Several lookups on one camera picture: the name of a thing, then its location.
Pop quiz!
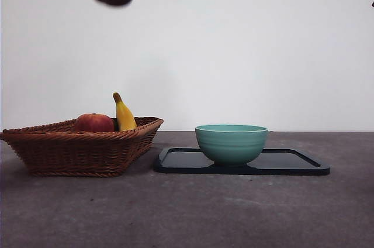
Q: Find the black rectangular tray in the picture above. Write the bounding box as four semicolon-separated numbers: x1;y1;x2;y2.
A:
154;147;331;176

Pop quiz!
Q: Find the brown wicker basket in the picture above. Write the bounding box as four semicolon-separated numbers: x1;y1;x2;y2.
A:
0;116;164;178

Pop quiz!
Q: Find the yellow banana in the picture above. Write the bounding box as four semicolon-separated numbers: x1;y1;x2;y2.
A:
112;92;138;132

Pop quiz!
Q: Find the teal ribbed bowl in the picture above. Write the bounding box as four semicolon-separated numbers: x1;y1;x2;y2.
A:
195;124;269;168

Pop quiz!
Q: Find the red orange peach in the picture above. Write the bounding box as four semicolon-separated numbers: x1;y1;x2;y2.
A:
73;113;115;132

